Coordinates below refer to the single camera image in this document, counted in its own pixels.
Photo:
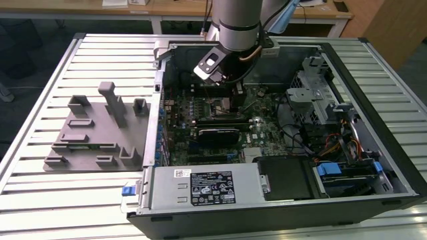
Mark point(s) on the grey metal leg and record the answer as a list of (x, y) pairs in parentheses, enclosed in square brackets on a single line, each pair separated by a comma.
[(6, 94)]

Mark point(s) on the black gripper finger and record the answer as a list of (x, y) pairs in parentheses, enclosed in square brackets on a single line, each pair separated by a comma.
[(240, 103)]

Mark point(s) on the green motherboard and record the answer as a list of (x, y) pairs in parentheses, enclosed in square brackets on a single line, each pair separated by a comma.
[(270, 147)]

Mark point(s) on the silver coin battery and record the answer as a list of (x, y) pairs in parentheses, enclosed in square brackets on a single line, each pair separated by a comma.
[(262, 92)]

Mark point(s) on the wooden desk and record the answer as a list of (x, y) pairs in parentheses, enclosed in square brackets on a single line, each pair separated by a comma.
[(101, 12)]

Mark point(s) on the blue case latch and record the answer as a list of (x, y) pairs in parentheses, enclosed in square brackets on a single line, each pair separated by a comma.
[(129, 191)]

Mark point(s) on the green RAM stick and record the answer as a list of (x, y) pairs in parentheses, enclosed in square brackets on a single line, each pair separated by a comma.
[(84, 148)]

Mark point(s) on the hard disk in blue carrier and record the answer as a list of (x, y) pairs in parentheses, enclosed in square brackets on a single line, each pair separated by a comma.
[(329, 170)]

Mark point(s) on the silver CPU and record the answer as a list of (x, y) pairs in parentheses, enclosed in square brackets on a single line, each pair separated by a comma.
[(225, 104)]

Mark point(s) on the small black device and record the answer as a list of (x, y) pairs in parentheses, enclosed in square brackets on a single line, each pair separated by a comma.
[(341, 6)]

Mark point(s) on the grey power supply unit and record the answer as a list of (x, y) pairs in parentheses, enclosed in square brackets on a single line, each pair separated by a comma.
[(168, 190)]

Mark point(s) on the small white box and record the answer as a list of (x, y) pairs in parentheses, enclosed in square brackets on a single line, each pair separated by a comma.
[(138, 2)]

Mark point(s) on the metal drive cage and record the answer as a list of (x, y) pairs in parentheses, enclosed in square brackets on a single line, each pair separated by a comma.
[(301, 96)]

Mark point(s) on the black plastic shroud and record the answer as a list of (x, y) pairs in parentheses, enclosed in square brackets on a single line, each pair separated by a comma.
[(288, 180)]

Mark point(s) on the black graphics card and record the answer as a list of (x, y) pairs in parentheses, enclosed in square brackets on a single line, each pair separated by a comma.
[(217, 137)]

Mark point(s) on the CPU socket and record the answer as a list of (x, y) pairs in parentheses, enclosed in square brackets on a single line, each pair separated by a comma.
[(221, 114)]

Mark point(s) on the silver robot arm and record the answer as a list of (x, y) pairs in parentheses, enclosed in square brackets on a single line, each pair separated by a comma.
[(238, 25)]

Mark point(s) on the silver chipset heatsink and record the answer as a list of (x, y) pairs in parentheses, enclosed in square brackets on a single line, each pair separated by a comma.
[(254, 153)]

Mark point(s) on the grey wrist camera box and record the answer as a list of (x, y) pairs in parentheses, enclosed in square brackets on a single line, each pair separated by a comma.
[(270, 51)]

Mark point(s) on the grey parts rack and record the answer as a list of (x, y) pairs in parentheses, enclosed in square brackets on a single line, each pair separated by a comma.
[(101, 130)]

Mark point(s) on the wooden cabinet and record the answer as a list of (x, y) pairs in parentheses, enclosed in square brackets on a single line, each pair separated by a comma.
[(394, 30)]

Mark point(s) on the black PC case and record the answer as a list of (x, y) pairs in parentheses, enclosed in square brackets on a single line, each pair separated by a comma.
[(234, 225)]

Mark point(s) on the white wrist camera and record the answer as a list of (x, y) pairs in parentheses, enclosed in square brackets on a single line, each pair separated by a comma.
[(209, 66)]

